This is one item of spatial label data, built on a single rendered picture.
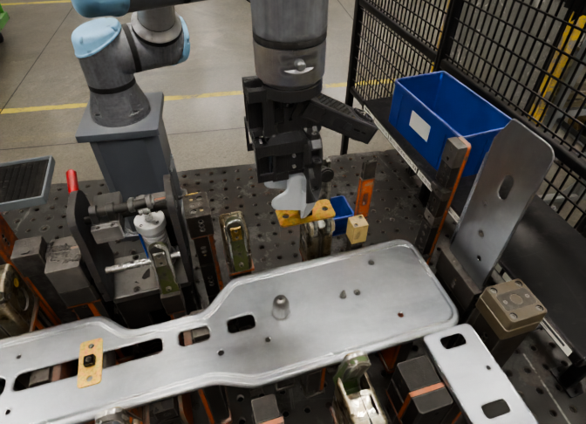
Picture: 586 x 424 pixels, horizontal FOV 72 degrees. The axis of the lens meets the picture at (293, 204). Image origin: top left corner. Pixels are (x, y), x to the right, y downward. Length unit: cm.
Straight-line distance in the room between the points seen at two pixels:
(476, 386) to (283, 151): 52
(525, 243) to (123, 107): 100
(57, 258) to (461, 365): 76
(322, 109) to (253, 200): 100
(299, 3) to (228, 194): 114
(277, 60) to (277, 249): 92
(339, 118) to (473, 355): 50
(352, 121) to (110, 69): 74
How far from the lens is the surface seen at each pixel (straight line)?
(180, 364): 77
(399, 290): 85
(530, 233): 102
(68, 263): 87
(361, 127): 51
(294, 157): 48
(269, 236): 131
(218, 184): 152
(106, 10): 46
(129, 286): 93
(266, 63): 42
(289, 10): 40
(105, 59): 110
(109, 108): 115
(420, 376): 79
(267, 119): 46
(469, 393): 78
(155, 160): 120
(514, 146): 74
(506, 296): 83
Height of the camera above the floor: 168
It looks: 43 degrees down
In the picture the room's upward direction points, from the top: straight up
